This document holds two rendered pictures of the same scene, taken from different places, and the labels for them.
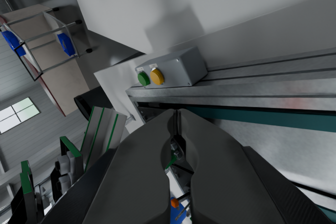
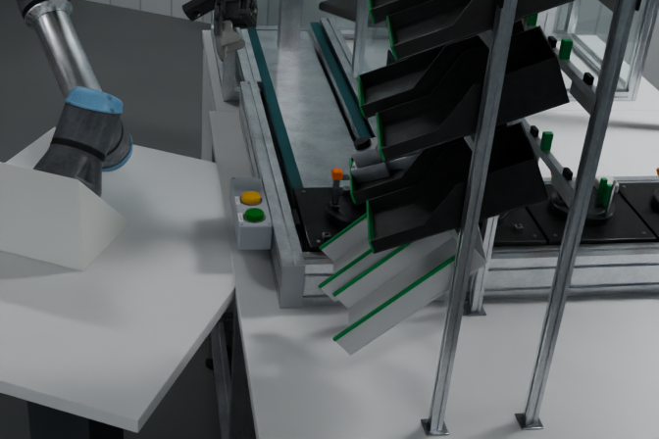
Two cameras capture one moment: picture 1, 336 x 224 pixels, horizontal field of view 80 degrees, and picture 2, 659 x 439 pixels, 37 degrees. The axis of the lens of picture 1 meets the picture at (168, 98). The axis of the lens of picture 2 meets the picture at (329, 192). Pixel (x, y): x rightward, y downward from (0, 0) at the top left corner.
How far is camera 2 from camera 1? 239 cm
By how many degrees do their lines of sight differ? 114
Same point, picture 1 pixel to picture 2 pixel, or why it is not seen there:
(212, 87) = (261, 165)
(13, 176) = not seen: outside the picture
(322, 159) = (325, 154)
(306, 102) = (266, 134)
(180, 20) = (203, 230)
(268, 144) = (327, 171)
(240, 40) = not seen: hidden behind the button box
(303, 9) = (224, 174)
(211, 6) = (202, 208)
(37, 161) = not seen: outside the picture
